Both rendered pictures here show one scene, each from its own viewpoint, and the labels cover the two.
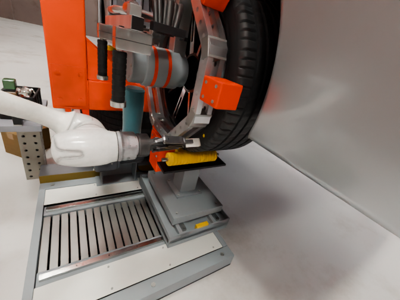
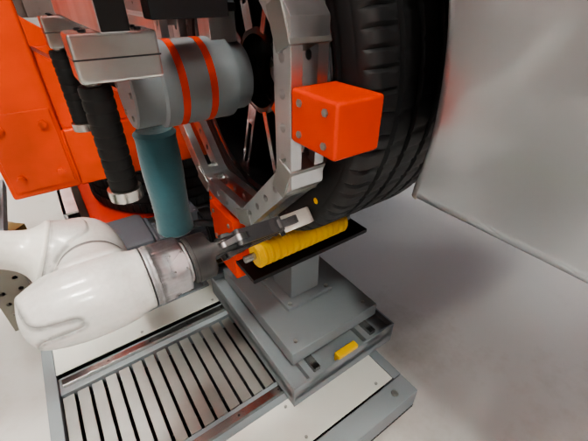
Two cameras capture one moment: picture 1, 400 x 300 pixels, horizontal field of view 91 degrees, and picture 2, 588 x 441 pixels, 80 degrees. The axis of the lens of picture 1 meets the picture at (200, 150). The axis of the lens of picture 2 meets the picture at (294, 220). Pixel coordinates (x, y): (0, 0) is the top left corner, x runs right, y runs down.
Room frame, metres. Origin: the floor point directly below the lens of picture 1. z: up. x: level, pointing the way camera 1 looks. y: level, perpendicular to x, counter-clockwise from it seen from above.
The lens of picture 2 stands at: (0.13, 0.02, 0.99)
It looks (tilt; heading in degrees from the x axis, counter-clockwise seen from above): 33 degrees down; 2
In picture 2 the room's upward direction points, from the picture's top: straight up
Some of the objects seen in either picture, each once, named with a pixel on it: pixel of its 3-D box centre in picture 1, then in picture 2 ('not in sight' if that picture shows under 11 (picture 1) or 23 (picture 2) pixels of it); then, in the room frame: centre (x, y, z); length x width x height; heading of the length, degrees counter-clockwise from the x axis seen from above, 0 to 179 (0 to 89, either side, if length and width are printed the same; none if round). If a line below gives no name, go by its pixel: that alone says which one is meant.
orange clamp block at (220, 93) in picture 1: (219, 93); (334, 119); (0.57, -0.02, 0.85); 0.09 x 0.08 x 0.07; 37
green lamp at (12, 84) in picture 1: (9, 83); not in sight; (0.79, 0.86, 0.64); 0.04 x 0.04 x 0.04; 37
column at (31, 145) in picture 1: (32, 146); (5, 271); (0.97, 1.00, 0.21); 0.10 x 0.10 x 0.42; 37
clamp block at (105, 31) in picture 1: (111, 33); (72, 29); (0.83, 0.44, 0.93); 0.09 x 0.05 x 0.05; 127
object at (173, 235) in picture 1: (180, 199); (295, 305); (0.92, 0.04, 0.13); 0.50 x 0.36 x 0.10; 37
